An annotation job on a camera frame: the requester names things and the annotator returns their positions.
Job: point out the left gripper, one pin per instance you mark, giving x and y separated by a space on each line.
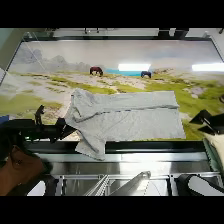
53 132

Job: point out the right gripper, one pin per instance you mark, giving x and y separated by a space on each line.
218 124

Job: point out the grey shirt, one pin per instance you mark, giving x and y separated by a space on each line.
126 115

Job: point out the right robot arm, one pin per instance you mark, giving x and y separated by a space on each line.
203 186

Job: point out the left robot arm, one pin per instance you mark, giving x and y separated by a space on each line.
20 130

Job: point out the cream garment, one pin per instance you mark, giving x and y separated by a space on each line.
217 148

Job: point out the brown garment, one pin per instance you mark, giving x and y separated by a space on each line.
20 170

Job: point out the blue garment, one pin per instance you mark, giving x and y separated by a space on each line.
3 119

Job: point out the silver frame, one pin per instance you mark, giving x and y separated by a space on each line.
133 166

